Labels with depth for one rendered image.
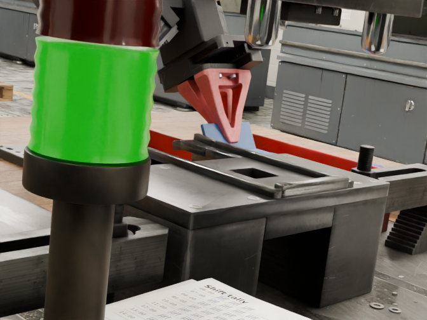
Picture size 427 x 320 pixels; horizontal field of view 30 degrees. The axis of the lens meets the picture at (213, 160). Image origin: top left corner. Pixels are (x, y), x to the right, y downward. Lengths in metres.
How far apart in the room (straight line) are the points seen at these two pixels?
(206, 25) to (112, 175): 0.59
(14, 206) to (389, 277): 0.31
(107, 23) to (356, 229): 0.37
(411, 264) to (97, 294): 0.47
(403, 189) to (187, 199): 0.26
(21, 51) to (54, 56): 9.93
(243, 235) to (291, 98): 6.08
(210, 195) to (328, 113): 5.81
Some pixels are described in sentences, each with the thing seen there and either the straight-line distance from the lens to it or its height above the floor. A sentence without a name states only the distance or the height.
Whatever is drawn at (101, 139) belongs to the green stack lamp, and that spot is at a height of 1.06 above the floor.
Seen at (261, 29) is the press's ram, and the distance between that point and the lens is 0.47.
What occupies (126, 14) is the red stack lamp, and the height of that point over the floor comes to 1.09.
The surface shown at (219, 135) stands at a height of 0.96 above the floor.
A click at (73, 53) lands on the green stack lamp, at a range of 0.23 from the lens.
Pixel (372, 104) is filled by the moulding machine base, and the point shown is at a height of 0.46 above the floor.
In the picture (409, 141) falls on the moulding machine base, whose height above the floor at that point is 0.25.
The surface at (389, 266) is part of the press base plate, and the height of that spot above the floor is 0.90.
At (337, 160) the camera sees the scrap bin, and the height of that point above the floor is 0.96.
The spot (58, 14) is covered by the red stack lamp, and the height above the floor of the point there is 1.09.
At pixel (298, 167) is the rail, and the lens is 0.58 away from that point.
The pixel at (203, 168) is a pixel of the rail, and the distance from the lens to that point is 0.54.
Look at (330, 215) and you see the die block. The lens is 0.54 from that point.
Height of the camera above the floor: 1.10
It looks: 12 degrees down
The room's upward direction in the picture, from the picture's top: 7 degrees clockwise
